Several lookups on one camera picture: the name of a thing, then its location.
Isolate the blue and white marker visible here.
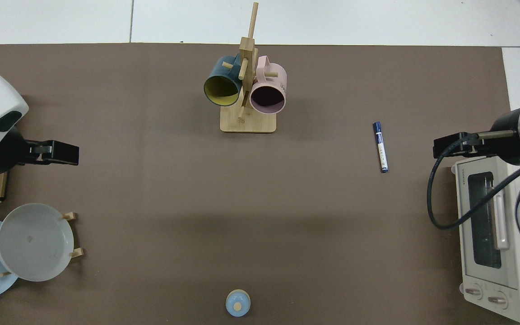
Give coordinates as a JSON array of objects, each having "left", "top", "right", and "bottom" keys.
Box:
[{"left": 373, "top": 121, "right": 389, "bottom": 173}]

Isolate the grey plate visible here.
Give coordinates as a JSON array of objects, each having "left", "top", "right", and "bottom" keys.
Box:
[{"left": 0, "top": 203, "right": 74, "bottom": 282}]

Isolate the wooden plate rack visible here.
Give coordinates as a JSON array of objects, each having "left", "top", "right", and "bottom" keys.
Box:
[{"left": 0, "top": 211, "right": 84, "bottom": 278}]

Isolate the dark teal cup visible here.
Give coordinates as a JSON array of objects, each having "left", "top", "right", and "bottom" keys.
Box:
[{"left": 204, "top": 55, "right": 244, "bottom": 107}]

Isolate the wooden cup stand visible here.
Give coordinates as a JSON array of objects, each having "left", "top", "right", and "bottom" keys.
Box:
[{"left": 220, "top": 2, "right": 279, "bottom": 134}]

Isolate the pink cup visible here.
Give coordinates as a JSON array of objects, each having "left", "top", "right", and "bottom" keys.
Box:
[{"left": 249, "top": 56, "right": 287, "bottom": 115}]

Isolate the small blue round thing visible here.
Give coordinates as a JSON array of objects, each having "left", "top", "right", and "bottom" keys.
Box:
[{"left": 225, "top": 289, "right": 251, "bottom": 317}]

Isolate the brown table cloth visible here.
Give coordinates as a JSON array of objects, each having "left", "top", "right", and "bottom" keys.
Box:
[{"left": 0, "top": 43, "right": 513, "bottom": 325}]

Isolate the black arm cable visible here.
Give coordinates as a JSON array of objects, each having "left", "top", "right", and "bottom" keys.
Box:
[{"left": 426, "top": 131, "right": 520, "bottom": 230}]

